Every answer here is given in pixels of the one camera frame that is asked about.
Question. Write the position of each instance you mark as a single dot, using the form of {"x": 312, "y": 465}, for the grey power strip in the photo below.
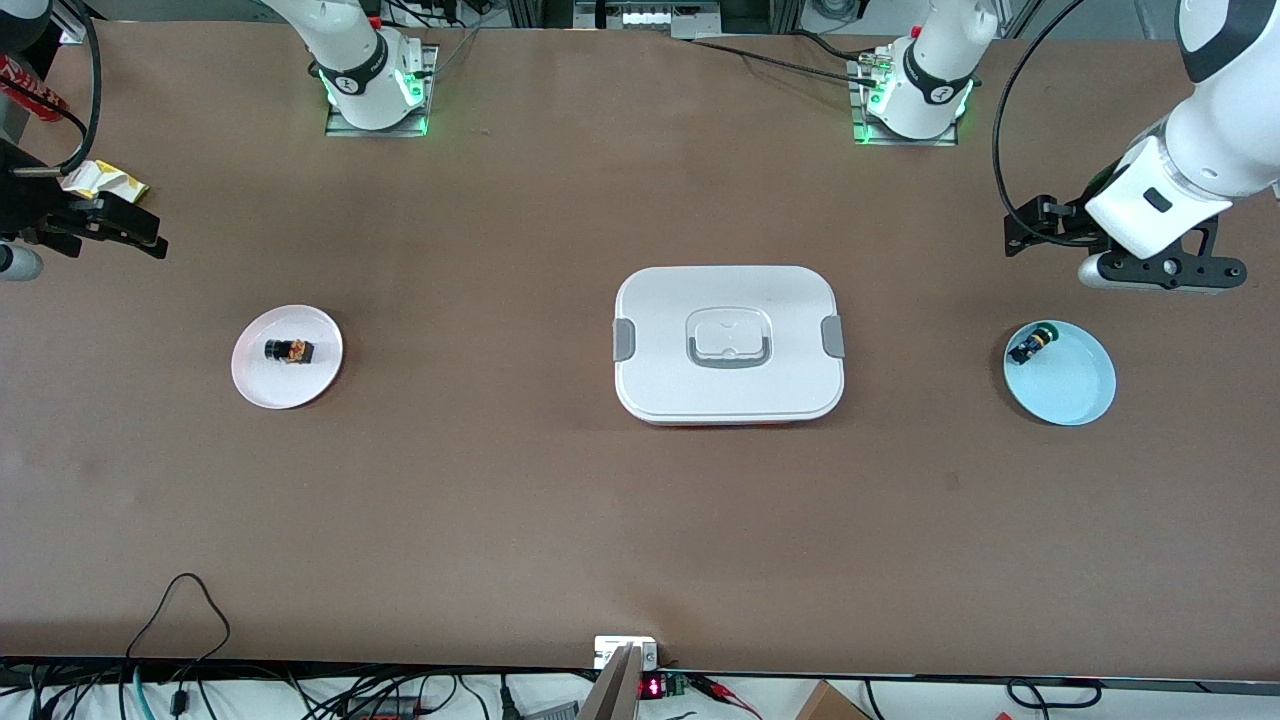
{"x": 645, "y": 15}

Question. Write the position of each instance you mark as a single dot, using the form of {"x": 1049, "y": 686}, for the brown cardboard box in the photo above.
{"x": 830, "y": 703}

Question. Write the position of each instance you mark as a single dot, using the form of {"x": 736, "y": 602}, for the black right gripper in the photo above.
{"x": 25, "y": 205}

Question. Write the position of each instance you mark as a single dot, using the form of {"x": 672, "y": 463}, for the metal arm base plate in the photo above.
{"x": 345, "y": 130}
{"x": 870, "y": 138}

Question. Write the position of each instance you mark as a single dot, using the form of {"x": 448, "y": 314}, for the black left camera bracket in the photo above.
{"x": 1190, "y": 268}

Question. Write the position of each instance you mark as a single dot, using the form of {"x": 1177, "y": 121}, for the red digit display board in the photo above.
{"x": 652, "y": 687}

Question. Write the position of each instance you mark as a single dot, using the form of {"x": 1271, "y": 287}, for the grey metal profile bar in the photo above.
{"x": 610, "y": 690}

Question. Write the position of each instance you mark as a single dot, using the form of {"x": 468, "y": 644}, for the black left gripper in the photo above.
{"x": 1068, "y": 226}

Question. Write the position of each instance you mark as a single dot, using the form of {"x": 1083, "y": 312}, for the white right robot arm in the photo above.
{"x": 355, "y": 60}

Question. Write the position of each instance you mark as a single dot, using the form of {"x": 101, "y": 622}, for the red can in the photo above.
{"x": 25, "y": 85}

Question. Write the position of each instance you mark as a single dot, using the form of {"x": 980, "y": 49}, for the yellow snack packet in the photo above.
{"x": 110, "y": 182}

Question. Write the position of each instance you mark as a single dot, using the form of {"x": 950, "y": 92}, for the small white device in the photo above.
{"x": 612, "y": 648}

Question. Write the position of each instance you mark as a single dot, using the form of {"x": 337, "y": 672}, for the light blue round plate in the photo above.
{"x": 1070, "y": 385}

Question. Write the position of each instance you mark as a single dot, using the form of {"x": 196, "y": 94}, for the red and black clip lead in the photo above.
{"x": 725, "y": 692}

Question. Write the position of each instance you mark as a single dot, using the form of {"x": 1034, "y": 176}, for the pink round plate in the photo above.
{"x": 290, "y": 385}

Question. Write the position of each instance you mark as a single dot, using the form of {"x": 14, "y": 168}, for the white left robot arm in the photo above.
{"x": 1215, "y": 140}

